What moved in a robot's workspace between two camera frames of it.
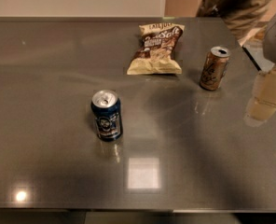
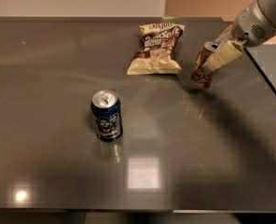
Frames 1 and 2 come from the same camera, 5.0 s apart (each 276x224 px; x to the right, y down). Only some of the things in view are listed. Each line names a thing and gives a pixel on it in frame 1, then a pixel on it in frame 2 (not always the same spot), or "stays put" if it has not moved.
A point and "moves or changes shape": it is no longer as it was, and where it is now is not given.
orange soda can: [214, 67] moves or changes shape
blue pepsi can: [107, 108] stays put
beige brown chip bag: [156, 51] stays put
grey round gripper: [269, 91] -> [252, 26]
